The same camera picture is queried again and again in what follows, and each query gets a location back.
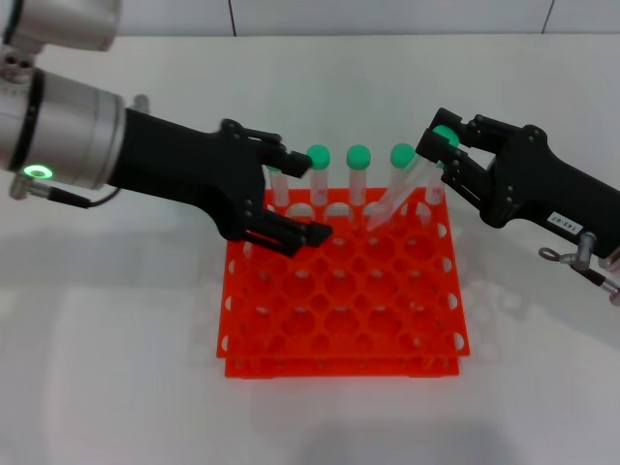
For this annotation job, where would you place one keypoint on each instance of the orange plastic test tube rack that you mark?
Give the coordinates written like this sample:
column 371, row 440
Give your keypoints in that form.
column 339, row 365

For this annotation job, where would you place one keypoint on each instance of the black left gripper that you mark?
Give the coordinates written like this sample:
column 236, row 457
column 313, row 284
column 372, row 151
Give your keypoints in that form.
column 194, row 164

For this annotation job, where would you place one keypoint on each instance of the clear test tube green cap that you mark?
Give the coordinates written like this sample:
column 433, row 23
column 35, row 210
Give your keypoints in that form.
column 318, row 156
column 249, row 252
column 402, row 194
column 359, row 156
column 435, row 191
column 279, row 191
column 402, row 154

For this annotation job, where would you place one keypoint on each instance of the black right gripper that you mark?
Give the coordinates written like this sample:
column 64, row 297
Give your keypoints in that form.
column 537, row 189

